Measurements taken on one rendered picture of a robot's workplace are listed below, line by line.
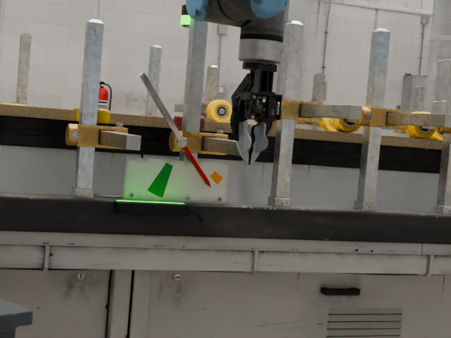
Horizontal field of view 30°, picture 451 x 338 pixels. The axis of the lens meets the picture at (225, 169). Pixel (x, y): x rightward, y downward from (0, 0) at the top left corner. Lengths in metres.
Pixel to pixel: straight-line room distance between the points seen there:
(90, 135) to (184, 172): 0.24
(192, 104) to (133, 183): 0.24
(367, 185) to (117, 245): 0.67
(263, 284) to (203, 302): 0.18
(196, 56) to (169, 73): 7.32
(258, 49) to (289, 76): 0.39
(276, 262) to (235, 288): 0.25
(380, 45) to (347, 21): 7.84
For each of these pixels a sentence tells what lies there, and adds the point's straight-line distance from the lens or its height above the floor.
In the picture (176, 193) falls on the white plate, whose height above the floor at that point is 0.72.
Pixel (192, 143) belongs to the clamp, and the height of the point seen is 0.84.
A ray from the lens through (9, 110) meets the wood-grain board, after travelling 2.12.
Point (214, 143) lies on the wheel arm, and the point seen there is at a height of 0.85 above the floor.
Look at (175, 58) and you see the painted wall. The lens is 9.37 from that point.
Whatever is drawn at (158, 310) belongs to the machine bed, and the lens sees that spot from 2.32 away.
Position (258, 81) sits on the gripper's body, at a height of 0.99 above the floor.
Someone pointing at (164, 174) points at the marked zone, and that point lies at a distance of 2.00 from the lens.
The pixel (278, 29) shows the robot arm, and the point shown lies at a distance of 1.75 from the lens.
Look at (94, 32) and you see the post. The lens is 1.96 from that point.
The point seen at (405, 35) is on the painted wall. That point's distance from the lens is 10.39.
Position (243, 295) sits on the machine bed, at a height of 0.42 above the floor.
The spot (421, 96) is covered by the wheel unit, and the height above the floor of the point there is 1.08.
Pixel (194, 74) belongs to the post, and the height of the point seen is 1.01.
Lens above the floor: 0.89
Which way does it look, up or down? 3 degrees down
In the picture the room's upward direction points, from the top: 5 degrees clockwise
